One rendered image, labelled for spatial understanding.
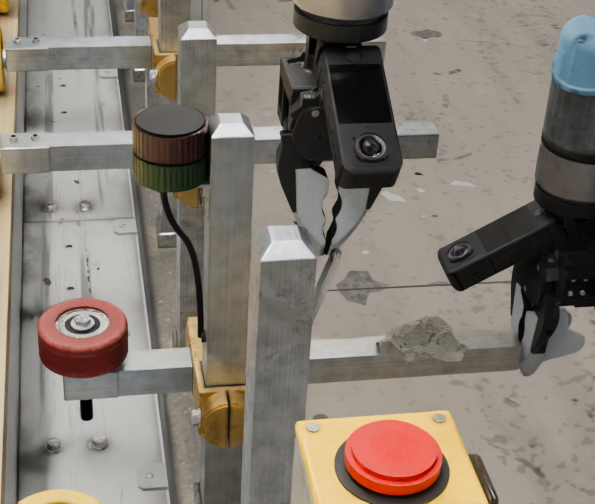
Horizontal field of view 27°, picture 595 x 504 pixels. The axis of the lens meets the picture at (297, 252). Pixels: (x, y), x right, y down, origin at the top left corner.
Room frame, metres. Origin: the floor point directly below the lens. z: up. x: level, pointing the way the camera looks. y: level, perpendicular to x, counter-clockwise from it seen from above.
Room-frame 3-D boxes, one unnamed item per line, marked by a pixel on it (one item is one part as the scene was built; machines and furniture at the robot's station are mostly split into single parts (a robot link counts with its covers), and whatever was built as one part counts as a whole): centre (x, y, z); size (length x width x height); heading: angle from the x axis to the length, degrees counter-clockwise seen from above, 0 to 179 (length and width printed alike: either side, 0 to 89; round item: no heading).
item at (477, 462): (0.40, -0.08, 1.20); 0.03 x 0.01 x 0.03; 12
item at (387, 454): (0.39, -0.04, 1.22); 0.04 x 0.04 x 0.02
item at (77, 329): (0.90, 0.19, 0.85); 0.08 x 0.08 x 0.11
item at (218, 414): (0.91, 0.07, 0.85); 0.13 x 0.06 x 0.05; 12
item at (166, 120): (0.88, 0.10, 1.02); 0.06 x 0.06 x 0.22; 12
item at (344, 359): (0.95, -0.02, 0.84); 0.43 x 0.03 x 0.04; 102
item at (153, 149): (0.88, 0.11, 1.11); 0.06 x 0.06 x 0.02
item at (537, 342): (0.97, -0.23, 0.91); 0.05 x 0.02 x 0.09; 12
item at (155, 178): (0.88, 0.11, 1.09); 0.06 x 0.06 x 0.02
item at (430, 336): (0.97, -0.12, 0.87); 0.09 x 0.07 x 0.02; 102
